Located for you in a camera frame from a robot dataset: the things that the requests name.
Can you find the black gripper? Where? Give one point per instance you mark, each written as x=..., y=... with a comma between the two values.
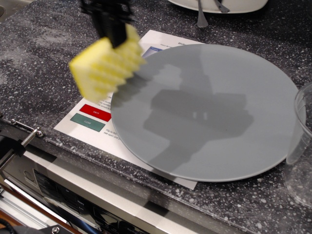
x=115, y=14

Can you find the yellow foam sponge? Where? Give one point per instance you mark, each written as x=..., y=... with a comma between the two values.
x=100, y=69

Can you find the grey round plate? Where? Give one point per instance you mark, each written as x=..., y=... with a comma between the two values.
x=206, y=112

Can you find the white dish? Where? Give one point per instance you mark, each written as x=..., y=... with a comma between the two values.
x=234, y=6

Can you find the metal utensil in dish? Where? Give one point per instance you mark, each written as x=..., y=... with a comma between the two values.
x=221, y=7

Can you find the stainless dishwasher control panel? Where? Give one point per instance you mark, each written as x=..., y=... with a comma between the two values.
x=89, y=203

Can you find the clear plastic cup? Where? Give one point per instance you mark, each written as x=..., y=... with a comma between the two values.
x=298, y=167

